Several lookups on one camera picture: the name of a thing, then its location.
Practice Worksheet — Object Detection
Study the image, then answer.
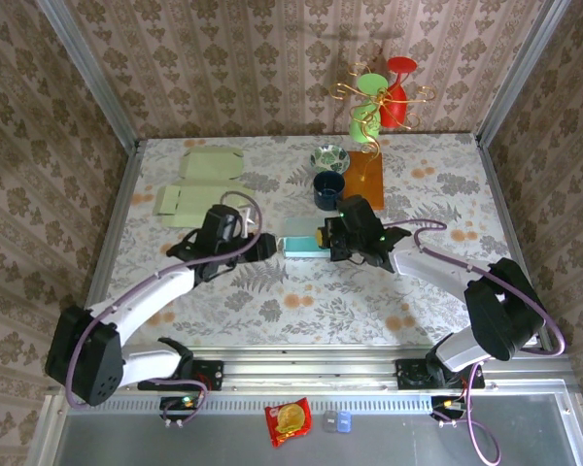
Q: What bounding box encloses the aluminium frame rail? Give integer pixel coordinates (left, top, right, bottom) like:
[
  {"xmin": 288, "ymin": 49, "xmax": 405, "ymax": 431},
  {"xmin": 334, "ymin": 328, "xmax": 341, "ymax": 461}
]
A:
[{"xmin": 48, "ymin": 345, "xmax": 574, "ymax": 394}]

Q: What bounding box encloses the dark blue mug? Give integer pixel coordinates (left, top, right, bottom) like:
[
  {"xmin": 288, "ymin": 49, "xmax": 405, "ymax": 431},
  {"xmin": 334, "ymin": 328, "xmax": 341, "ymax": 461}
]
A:
[{"xmin": 312, "ymin": 170, "xmax": 347, "ymax": 213}]

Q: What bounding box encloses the floral printed table cover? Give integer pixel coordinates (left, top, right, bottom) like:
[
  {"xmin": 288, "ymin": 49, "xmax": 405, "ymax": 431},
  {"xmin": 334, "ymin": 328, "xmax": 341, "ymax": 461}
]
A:
[{"xmin": 99, "ymin": 135, "xmax": 535, "ymax": 349}]

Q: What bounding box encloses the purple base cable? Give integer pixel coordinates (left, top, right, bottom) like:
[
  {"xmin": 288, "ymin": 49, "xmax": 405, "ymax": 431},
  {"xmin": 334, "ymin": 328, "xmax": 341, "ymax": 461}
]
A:
[
  {"xmin": 154, "ymin": 378, "xmax": 210, "ymax": 429},
  {"xmin": 434, "ymin": 361, "xmax": 502, "ymax": 466}
]

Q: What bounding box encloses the leaf pattern bowl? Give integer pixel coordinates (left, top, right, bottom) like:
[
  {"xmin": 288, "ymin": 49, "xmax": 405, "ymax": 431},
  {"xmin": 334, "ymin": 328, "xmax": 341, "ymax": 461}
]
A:
[{"xmin": 309, "ymin": 144, "xmax": 351, "ymax": 175}]

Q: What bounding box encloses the aluminium side rail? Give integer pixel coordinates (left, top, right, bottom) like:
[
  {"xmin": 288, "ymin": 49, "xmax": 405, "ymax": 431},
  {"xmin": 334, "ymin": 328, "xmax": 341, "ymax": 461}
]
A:
[
  {"xmin": 85, "ymin": 140, "xmax": 145, "ymax": 312},
  {"xmin": 474, "ymin": 134, "xmax": 553, "ymax": 350}
]

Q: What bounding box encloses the gold wire glass stand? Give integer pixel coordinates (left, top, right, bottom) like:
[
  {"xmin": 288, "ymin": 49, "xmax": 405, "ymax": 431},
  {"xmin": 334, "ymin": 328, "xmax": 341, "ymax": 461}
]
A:
[{"xmin": 328, "ymin": 61, "xmax": 437, "ymax": 183}]

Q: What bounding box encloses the green plastic goblet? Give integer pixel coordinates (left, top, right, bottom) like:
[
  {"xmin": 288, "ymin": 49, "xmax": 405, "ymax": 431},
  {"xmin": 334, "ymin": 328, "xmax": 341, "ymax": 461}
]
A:
[{"xmin": 348, "ymin": 73, "xmax": 390, "ymax": 145}]

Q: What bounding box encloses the grey metal tray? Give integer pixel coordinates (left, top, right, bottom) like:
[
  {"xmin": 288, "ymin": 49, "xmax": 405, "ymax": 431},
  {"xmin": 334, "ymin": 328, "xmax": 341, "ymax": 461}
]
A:
[{"xmin": 26, "ymin": 391, "xmax": 583, "ymax": 466}]

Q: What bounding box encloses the pale green paper box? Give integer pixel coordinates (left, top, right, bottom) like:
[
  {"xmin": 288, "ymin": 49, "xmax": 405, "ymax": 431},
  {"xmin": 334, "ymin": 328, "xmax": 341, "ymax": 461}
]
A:
[{"xmin": 154, "ymin": 147, "xmax": 257, "ymax": 229}]

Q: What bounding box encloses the red plastic goblet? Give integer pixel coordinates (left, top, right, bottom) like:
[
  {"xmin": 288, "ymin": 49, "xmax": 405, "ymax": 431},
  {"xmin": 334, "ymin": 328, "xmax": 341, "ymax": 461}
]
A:
[{"xmin": 379, "ymin": 56, "xmax": 419, "ymax": 130}]

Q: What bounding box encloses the red snack packet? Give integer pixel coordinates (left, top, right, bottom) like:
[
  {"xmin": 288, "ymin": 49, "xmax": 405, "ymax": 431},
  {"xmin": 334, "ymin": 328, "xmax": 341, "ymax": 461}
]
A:
[{"xmin": 264, "ymin": 396, "xmax": 314, "ymax": 449}]

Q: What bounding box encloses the aluminium frame post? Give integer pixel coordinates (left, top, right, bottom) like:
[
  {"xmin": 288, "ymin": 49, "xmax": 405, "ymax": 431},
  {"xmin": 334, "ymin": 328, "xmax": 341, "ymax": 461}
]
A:
[
  {"xmin": 474, "ymin": 0, "xmax": 572, "ymax": 147},
  {"xmin": 34, "ymin": 0, "xmax": 142, "ymax": 152}
]

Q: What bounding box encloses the orange wooden base board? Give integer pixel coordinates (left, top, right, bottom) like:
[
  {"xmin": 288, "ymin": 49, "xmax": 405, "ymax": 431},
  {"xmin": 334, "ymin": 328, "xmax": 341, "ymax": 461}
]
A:
[{"xmin": 342, "ymin": 150, "xmax": 387, "ymax": 211}]

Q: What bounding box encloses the teal paper box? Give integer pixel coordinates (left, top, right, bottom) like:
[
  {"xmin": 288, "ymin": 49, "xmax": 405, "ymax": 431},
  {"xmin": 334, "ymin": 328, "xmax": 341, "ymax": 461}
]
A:
[{"xmin": 279, "ymin": 216, "xmax": 329, "ymax": 259}]

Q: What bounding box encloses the black connector board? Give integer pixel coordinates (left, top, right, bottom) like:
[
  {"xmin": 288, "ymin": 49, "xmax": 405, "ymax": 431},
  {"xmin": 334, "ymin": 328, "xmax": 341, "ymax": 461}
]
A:
[
  {"xmin": 429, "ymin": 395, "xmax": 469, "ymax": 422},
  {"xmin": 159, "ymin": 395, "xmax": 206, "ymax": 422}
]

